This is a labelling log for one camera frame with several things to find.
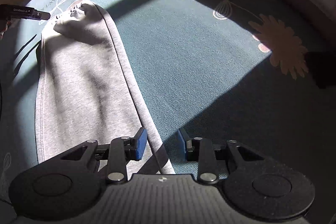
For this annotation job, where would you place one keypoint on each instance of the teal floral bed sheet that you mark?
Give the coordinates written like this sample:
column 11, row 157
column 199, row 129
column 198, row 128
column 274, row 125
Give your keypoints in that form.
column 199, row 66

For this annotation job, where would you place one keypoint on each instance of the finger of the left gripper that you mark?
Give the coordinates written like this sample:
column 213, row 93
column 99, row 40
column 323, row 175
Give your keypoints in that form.
column 39, row 15

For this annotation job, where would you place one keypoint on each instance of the grey sweatpants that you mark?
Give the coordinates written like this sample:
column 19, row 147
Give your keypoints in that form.
column 87, row 89

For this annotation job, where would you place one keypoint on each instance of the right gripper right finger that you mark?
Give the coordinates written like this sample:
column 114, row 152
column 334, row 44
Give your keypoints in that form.
column 205, row 153

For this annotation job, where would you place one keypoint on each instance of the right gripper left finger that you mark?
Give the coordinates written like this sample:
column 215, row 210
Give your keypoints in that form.
column 118, row 153

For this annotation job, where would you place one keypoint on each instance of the person left hand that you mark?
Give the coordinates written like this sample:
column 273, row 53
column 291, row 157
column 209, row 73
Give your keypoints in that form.
column 2, row 29

